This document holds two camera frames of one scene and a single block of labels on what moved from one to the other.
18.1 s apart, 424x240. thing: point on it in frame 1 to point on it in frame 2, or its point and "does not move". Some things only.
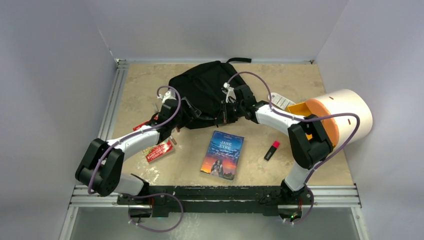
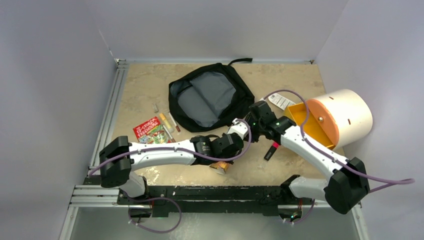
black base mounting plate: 216,200 does not move
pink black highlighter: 275,145 does not move
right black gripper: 223,117 to 249,117
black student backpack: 203,83 does not move
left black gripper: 189,114 to 232,155
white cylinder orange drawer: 346,115 does not move
